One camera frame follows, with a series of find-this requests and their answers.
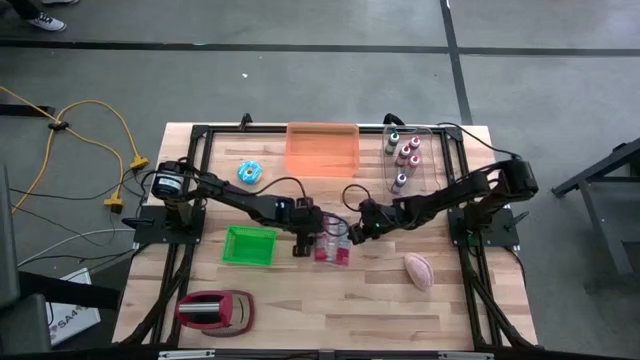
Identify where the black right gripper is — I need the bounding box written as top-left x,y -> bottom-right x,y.
348,198 -> 401,246

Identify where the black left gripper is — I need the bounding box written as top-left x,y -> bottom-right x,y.
279,196 -> 326,258

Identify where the red candy packet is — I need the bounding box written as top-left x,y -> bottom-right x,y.
313,213 -> 352,266

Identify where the pink toy bread bun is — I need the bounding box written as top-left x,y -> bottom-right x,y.
403,252 -> 435,292

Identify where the blue frosted toy donut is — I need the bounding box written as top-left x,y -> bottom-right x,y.
236,160 -> 264,186

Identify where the green plastic basket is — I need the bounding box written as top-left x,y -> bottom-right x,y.
221,225 -> 278,267

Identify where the orange translucent plastic bin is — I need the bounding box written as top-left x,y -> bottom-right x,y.
285,122 -> 360,178

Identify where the clear plastic bin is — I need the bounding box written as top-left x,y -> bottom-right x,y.
382,124 -> 442,198

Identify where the flat black bar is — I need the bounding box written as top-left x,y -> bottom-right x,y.
18,271 -> 122,310

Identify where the white printed sign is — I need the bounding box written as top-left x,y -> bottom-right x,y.
45,268 -> 102,347

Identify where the black metal stand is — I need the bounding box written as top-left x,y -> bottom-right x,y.
549,137 -> 640,294

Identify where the dark grey cabinet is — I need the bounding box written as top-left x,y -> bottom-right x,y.
0,164 -> 51,354

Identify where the black aluminium rig frame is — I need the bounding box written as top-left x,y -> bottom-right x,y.
117,123 -> 539,351

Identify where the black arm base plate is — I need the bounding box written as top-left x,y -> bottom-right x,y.
133,203 -> 206,246
447,207 -> 521,249

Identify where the long black arm cable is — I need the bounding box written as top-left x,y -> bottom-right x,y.
437,122 -> 521,160

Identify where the yellow extension cable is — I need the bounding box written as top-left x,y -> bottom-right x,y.
0,84 -> 151,215

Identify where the grey floor cable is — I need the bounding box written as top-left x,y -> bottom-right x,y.
17,227 -> 137,267

